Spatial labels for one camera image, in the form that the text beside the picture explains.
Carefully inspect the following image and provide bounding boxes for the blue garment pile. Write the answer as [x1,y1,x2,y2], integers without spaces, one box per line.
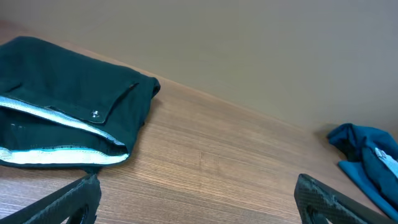
[326,123,397,221]

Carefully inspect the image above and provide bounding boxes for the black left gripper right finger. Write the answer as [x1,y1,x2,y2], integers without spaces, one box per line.
[294,174,397,224]

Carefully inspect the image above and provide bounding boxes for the folded black shorts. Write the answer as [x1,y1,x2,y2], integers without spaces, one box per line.
[1,36,160,169]

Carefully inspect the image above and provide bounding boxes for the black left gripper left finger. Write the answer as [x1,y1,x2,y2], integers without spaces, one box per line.
[1,174,101,224]

